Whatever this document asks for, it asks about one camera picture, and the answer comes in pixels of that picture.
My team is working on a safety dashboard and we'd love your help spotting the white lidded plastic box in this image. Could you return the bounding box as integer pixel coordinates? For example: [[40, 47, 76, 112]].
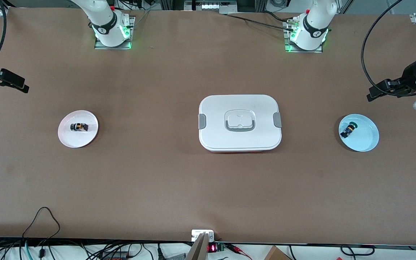
[[198, 95, 282, 153]]

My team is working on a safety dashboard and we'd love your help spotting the brown cardboard box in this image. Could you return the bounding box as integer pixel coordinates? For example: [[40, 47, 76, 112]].
[[264, 246, 292, 260]]

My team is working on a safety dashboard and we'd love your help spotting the light blue round plate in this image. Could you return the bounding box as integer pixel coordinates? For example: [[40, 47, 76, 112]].
[[338, 114, 380, 152]]

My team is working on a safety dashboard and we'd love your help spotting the white round plate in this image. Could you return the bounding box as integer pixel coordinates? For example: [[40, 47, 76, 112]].
[[58, 110, 99, 148]]

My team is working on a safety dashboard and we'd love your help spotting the red clip lead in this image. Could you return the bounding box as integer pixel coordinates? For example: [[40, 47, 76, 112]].
[[226, 244, 252, 260]]

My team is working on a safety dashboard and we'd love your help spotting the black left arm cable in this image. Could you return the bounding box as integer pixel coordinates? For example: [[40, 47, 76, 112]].
[[361, 0, 416, 97]]

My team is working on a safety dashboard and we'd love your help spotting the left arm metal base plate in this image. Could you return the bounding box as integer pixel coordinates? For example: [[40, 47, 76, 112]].
[[284, 20, 323, 53]]

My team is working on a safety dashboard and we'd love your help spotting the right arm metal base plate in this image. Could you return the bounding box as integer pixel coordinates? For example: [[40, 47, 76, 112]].
[[94, 16, 135, 50]]

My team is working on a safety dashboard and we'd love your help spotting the black cable to arm base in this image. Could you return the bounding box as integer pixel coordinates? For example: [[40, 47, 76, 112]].
[[225, 11, 297, 31]]

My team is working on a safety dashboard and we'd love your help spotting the black looped table cable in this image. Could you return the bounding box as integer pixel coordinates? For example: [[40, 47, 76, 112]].
[[22, 207, 61, 241]]

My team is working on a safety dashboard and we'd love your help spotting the thin black cable loop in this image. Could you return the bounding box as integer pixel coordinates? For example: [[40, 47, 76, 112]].
[[340, 245, 375, 257]]

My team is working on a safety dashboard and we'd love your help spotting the tangled black cable bundle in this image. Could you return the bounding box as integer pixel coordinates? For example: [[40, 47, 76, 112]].
[[0, 238, 158, 260]]

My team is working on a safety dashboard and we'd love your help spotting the white metal bracket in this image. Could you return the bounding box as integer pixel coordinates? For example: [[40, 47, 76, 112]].
[[191, 230, 215, 242]]

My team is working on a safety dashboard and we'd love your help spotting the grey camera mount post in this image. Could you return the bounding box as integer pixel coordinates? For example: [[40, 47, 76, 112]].
[[186, 232, 209, 260]]

